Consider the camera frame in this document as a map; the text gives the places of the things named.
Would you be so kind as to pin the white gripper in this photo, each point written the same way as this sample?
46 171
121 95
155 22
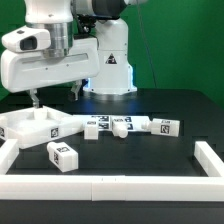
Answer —
31 70

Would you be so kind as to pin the white square tabletop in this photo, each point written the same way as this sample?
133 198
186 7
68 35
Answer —
34 126

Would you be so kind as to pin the white U-shaped fence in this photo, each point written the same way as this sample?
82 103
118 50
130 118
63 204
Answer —
114 188

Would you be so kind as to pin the black camera on stand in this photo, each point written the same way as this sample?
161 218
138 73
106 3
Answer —
83 12

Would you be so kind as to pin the white paper marker sheet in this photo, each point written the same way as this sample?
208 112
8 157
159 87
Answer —
134 123

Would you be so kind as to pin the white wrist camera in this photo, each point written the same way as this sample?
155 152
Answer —
26 39

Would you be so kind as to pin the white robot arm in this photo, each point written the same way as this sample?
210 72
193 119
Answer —
115 78

